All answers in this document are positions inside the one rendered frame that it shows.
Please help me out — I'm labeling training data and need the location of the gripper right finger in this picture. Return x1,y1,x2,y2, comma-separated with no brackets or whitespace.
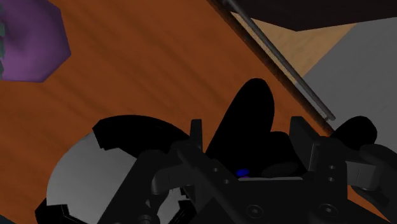
289,116,397,221

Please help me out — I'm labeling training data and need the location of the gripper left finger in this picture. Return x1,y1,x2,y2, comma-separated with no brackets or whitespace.
97,119,237,224

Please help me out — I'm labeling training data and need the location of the grey round plate, black rim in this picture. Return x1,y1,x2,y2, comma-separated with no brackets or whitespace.
34,114,200,224

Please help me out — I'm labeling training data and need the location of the purple faceted pot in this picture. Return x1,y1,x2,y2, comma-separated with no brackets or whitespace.
0,0,73,83

